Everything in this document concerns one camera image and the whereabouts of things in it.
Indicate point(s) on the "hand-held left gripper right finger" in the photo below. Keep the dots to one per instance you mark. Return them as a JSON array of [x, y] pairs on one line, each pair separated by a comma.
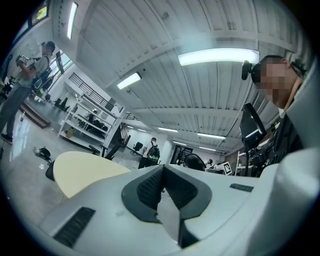
[[220, 200]]

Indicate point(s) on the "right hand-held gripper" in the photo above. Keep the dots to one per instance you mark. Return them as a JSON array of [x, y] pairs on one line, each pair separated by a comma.
[[226, 168]]

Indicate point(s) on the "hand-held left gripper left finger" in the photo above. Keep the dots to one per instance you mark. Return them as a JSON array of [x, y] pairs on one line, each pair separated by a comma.
[[105, 200]]

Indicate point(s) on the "ceiling light panel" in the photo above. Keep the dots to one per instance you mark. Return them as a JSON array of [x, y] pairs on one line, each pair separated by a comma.
[[217, 57], [168, 129], [72, 20], [211, 136], [128, 80]]

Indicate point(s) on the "round wooden table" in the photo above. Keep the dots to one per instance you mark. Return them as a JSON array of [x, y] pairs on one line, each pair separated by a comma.
[[82, 170]]

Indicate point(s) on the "black chest-mounted screen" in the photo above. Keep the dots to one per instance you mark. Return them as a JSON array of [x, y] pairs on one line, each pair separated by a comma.
[[250, 125]]

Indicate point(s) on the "black bag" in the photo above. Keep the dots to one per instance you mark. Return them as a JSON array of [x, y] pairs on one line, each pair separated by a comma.
[[50, 172]]

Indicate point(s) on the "dark staircase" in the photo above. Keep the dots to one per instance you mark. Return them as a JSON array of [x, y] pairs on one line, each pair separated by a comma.
[[125, 136]]

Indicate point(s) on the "person's black shirt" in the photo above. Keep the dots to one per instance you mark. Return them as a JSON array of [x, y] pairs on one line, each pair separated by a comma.
[[287, 140]]

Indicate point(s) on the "black and green backpack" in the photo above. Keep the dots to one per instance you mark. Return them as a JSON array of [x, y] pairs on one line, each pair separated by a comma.
[[153, 153]]

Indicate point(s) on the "white shelving rack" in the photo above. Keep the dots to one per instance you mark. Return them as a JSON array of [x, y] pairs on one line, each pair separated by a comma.
[[68, 117]]

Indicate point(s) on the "person's head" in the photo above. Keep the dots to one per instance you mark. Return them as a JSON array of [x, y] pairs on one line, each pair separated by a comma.
[[275, 75]]

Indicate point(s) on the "wooden step platform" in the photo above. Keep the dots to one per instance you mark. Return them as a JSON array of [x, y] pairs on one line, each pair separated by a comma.
[[35, 116]]

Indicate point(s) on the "black head-mounted camera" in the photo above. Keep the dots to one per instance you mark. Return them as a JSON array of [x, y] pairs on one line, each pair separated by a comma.
[[246, 70]]

